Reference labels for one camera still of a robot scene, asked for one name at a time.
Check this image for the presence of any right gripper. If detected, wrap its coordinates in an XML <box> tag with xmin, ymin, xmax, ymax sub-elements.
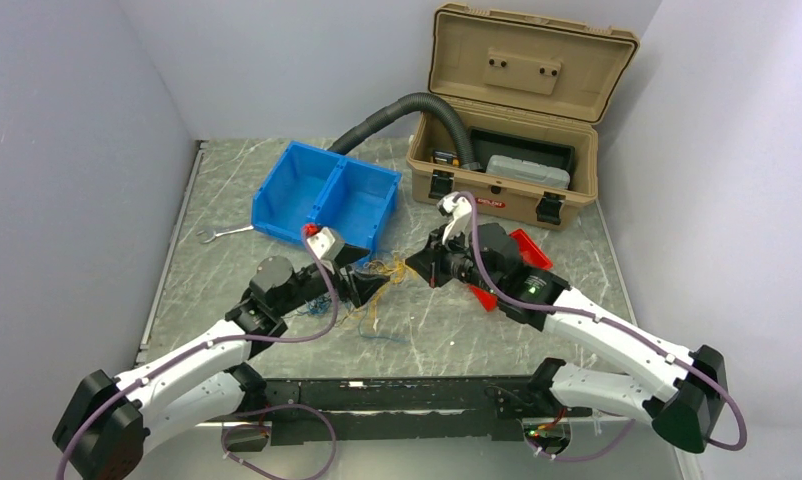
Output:
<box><xmin>405</xmin><ymin>223</ymin><xmax>502</xmax><ymax>296</ymax></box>

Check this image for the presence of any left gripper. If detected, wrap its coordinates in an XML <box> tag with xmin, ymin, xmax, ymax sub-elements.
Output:
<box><xmin>275</xmin><ymin>244</ymin><xmax>389</xmax><ymax>316</ymax></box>

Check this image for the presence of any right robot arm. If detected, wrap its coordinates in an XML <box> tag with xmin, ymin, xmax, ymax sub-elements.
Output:
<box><xmin>405</xmin><ymin>223</ymin><xmax>728</xmax><ymax>453</ymax></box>

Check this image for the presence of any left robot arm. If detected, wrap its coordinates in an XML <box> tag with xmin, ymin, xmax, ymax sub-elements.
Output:
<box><xmin>52</xmin><ymin>256</ymin><xmax>390</xmax><ymax>479</ymax></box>

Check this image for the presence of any red storage bin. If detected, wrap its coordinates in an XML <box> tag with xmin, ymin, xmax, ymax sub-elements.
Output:
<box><xmin>478</xmin><ymin>223</ymin><xmax>553</xmax><ymax>303</ymax></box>

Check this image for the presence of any blue double storage bin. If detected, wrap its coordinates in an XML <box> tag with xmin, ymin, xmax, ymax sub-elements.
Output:
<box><xmin>250</xmin><ymin>141</ymin><xmax>402</xmax><ymax>260</ymax></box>

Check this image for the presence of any yellow black device in case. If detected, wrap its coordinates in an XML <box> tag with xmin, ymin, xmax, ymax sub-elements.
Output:
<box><xmin>431</xmin><ymin>150</ymin><xmax>460</xmax><ymax>167</ymax></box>

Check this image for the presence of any grey plastic organiser box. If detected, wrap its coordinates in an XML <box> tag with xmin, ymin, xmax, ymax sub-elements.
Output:
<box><xmin>486</xmin><ymin>155</ymin><xmax>571</xmax><ymax>189</ymax></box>

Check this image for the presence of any black tray in case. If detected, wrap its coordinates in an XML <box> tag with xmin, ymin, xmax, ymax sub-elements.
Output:
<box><xmin>469</xmin><ymin>127</ymin><xmax>576</xmax><ymax>174</ymax></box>

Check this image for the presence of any silver wrench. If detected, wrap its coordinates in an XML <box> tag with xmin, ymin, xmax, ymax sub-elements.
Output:
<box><xmin>196</xmin><ymin>224</ymin><xmax>254</xmax><ymax>244</ymax></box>

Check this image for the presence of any tan tool case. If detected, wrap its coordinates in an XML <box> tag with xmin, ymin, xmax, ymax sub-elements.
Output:
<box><xmin>407</xmin><ymin>3</ymin><xmax>640</xmax><ymax>230</ymax></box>

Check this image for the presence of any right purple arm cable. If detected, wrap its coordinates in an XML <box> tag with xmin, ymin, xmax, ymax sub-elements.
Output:
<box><xmin>453</xmin><ymin>190</ymin><xmax>749</xmax><ymax>464</ymax></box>

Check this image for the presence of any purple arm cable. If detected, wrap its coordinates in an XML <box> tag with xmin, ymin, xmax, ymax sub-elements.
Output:
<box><xmin>453</xmin><ymin>190</ymin><xmax>749</xmax><ymax>464</ymax></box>
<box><xmin>55</xmin><ymin>228</ymin><xmax>341</xmax><ymax>480</ymax></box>

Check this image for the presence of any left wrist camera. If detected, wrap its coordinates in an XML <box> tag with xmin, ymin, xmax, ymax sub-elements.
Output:
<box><xmin>303</xmin><ymin>223</ymin><xmax>371</xmax><ymax>267</ymax></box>

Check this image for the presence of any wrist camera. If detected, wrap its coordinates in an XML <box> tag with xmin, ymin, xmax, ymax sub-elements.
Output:
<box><xmin>303</xmin><ymin>223</ymin><xmax>371</xmax><ymax>267</ymax></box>
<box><xmin>437</xmin><ymin>192</ymin><xmax>473</xmax><ymax>245</ymax></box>

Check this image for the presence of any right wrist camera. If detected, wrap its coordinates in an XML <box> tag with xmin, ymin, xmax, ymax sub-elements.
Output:
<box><xmin>437</xmin><ymin>192</ymin><xmax>473</xmax><ymax>245</ymax></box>

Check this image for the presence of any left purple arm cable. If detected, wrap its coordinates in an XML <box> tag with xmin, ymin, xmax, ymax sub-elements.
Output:
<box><xmin>55</xmin><ymin>228</ymin><xmax>341</xmax><ymax>480</ymax></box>

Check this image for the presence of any grey corrugated hose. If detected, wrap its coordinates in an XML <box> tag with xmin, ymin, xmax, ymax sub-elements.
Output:
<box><xmin>327</xmin><ymin>91</ymin><xmax>479</xmax><ymax>172</ymax></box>

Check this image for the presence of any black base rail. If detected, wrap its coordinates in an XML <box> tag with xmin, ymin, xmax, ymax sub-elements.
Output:
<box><xmin>224</xmin><ymin>375</ymin><xmax>590</xmax><ymax>446</ymax></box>

